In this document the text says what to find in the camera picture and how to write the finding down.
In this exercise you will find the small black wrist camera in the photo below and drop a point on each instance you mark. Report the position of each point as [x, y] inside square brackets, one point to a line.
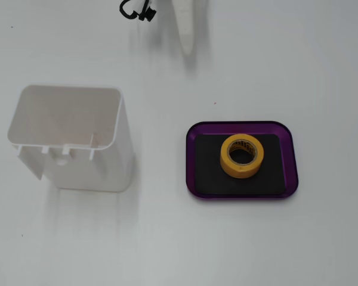
[148, 13]

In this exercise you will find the black tray mat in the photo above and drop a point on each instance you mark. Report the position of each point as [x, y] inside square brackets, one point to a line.
[209, 167]

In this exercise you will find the yellow tape roll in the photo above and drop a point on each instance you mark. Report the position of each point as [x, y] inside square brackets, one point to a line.
[241, 171]

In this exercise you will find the white plastic box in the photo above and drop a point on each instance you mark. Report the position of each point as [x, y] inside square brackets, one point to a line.
[77, 113]

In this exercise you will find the purple metal tray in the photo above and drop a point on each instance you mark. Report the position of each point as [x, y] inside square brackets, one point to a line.
[290, 155]

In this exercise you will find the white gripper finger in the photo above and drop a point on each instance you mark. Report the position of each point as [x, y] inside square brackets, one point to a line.
[200, 15]
[185, 24]

